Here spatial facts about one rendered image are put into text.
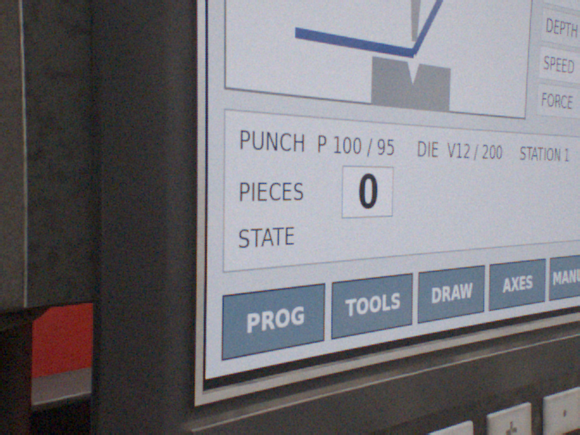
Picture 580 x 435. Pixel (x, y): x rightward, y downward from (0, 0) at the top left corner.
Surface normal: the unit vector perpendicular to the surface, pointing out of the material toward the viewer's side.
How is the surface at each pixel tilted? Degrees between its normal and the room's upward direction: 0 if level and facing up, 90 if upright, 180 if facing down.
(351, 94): 90
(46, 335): 90
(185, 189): 90
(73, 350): 90
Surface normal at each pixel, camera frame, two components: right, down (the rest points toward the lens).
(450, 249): 0.69, 0.05
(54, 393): 0.01, -1.00
